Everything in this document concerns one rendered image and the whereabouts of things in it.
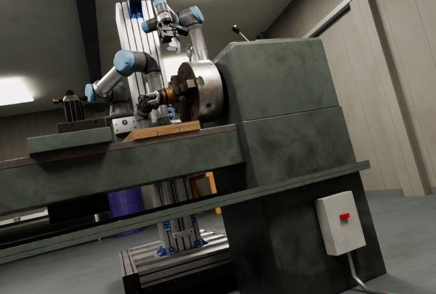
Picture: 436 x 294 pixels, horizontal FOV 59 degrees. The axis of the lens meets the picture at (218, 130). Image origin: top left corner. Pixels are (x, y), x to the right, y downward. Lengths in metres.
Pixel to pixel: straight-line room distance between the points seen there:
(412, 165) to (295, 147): 2.86
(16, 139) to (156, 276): 7.70
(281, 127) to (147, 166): 0.66
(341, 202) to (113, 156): 1.05
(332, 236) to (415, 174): 2.86
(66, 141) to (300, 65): 1.18
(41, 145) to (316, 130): 1.24
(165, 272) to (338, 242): 1.01
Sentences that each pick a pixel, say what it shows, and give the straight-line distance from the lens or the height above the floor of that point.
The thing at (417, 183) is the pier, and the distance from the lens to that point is 4.66.
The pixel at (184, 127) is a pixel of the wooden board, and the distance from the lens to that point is 1.69.
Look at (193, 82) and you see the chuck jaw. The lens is 1.81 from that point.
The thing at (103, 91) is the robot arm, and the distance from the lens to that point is 2.44.
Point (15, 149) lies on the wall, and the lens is 9.71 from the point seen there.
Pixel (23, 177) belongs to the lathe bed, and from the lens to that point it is 1.59.
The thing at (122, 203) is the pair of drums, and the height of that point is 0.63.
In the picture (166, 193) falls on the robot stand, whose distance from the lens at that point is 2.59.
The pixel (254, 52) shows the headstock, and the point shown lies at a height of 1.19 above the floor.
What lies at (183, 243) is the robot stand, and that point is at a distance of 2.71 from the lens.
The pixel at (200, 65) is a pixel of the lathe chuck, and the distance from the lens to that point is 1.88.
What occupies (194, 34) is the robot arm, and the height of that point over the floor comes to 1.61.
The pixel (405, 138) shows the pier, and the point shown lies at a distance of 4.63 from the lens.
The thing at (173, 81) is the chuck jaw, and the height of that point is 1.16.
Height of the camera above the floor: 0.62
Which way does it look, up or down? 7 degrees up
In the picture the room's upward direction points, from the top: 13 degrees counter-clockwise
